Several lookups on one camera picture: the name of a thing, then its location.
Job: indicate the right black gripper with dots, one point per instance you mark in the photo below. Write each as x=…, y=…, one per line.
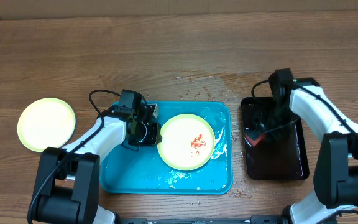
x=261, y=123

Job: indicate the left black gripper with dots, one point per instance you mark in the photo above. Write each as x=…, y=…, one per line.
x=155, y=137

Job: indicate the orange sponge with green pad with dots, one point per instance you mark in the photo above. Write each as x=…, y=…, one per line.
x=252, y=139

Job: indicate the yellow plate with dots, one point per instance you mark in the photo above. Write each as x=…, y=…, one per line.
x=188, y=142
x=47, y=122

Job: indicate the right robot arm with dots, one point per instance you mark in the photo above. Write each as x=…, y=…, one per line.
x=335, y=178

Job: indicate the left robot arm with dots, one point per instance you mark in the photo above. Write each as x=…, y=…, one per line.
x=66, y=187

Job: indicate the black plastic tray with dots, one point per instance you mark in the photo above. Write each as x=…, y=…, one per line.
x=281, y=160

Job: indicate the teal plastic tray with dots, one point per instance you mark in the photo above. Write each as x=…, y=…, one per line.
x=143, y=171

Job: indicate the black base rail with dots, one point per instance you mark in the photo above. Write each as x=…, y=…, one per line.
x=255, y=219

